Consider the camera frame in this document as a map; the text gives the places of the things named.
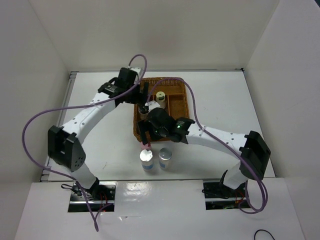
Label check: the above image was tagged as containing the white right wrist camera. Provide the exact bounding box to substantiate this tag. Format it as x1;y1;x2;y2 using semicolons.
145;100;161;112

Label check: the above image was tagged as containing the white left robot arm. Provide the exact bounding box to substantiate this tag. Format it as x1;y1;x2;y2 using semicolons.
47;66;148;200

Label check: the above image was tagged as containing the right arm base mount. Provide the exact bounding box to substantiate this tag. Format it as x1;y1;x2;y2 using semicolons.
202;180;250;210

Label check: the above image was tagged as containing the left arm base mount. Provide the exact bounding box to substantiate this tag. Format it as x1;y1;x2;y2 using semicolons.
61;181;117;213

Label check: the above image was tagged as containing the silver-capped blue-label jar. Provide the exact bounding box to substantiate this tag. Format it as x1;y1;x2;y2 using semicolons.
158;147;172;170
139;149;154;171

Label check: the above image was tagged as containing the pink-capped spice jar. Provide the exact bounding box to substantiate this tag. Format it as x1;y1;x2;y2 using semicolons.
140;142;151;151

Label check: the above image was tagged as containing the yellow-capped spice jar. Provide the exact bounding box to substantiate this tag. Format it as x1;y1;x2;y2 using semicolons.
155;91;166;109

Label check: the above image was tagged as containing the black cable loop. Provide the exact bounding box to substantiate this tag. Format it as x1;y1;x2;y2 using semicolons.
254;229;276;240

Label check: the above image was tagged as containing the brown wicker basket tray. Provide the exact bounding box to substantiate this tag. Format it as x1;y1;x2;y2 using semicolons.
132;76;193;143

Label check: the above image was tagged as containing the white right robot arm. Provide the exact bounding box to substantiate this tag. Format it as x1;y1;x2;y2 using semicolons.
137;107;271;197

